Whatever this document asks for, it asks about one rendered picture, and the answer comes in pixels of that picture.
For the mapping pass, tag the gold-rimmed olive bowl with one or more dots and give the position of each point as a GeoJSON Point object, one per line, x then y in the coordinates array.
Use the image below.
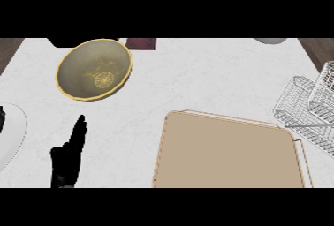
{"type": "Point", "coordinates": [93, 69]}

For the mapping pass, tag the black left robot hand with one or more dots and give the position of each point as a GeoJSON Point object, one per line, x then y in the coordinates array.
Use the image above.
{"type": "Point", "coordinates": [71, 153]}

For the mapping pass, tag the beige tray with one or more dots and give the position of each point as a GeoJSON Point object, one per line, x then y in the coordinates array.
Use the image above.
{"type": "Point", "coordinates": [226, 153]}

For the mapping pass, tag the dark object on plate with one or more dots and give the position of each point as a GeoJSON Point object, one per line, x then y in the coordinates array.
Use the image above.
{"type": "Point", "coordinates": [1, 119]}

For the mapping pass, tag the white plate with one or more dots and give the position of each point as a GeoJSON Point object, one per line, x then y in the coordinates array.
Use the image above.
{"type": "Point", "coordinates": [10, 135]}

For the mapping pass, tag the dark red box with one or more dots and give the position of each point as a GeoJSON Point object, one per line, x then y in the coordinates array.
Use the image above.
{"type": "Point", "coordinates": [140, 43]}

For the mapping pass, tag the pale grey round object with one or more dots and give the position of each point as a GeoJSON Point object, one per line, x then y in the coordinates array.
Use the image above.
{"type": "Point", "coordinates": [270, 40]}

